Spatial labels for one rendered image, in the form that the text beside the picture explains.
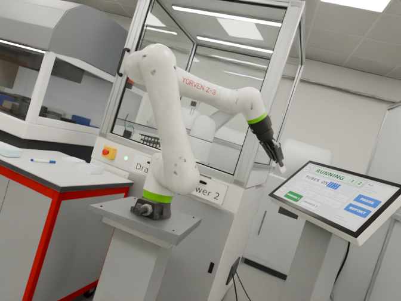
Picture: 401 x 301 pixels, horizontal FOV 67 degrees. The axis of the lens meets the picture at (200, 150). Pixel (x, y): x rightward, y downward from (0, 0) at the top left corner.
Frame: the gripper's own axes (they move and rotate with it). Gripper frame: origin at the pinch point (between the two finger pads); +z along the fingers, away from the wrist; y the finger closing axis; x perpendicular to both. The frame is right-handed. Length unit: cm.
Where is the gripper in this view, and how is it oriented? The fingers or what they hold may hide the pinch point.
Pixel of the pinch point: (280, 166)
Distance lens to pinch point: 142.7
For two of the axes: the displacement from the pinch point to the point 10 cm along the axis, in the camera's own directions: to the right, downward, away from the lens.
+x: -7.8, 5.8, -2.5
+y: -4.1, -1.6, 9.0
